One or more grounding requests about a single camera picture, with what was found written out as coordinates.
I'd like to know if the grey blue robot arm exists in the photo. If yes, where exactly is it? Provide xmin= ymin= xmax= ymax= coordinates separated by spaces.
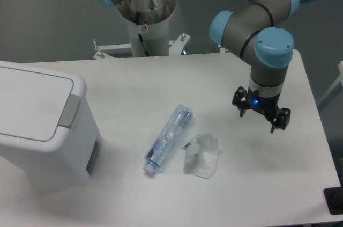
xmin=98 ymin=0 xmax=300 ymax=130

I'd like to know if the white pedestal base frame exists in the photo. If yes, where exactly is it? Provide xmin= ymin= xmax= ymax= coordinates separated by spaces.
xmin=93 ymin=33 xmax=191 ymax=60

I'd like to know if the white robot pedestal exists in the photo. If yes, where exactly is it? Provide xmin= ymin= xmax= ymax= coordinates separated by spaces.
xmin=117 ymin=0 xmax=176 ymax=57

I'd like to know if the crumpled clear plastic wrapper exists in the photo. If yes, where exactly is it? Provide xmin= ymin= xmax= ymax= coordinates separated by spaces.
xmin=182 ymin=133 xmax=219 ymax=179

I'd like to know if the white trash can lid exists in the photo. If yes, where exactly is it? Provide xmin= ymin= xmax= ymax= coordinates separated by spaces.
xmin=1 ymin=61 xmax=87 ymax=142

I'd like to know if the black cable on pedestal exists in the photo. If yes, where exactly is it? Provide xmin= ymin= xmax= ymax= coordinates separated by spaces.
xmin=135 ymin=11 xmax=150 ymax=57

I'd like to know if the white furniture edge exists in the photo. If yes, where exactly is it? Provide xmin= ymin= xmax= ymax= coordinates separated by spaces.
xmin=317 ymin=61 xmax=342 ymax=113

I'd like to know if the white trash can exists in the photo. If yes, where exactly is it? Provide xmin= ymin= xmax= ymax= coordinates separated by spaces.
xmin=0 ymin=60 xmax=102 ymax=191

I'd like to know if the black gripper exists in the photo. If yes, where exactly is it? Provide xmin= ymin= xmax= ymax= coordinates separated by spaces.
xmin=232 ymin=84 xmax=291 ymax=134

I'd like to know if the clear plastic bottle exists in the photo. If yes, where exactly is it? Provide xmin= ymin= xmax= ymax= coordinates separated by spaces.
xmin=143 ymin=104 xmax=193 ymax=176

